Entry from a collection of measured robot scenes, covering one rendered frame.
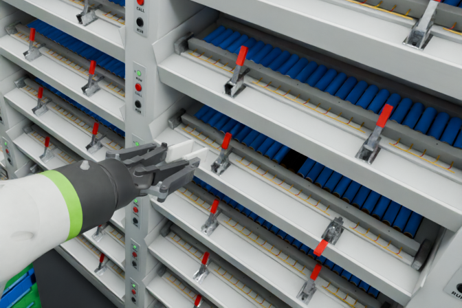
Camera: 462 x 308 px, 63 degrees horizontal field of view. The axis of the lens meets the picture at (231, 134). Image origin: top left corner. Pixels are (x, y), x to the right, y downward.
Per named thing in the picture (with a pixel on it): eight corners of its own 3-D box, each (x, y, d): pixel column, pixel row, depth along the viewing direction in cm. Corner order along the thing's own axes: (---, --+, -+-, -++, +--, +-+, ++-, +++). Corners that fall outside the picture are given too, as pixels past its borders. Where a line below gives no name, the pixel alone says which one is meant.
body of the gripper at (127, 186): (74, 197, 56) (122, 179, 64) (113, 227, 53) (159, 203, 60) (80, 153, 54) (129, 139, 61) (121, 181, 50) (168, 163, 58)
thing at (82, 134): (128, 190, 106) (115, 160, 96) (9, 104, 132) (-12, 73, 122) (177, 144, 117) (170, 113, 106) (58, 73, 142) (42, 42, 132)
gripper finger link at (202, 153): (182, 155, 66) (185, 157, 65) (206, 146, 71) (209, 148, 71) (179, 170, 67) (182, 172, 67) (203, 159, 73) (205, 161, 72)
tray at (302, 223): (403, 306, 66) (422, 287, 59) (156, 151, 92) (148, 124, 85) (441, 222, 77) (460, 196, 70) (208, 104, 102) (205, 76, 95)
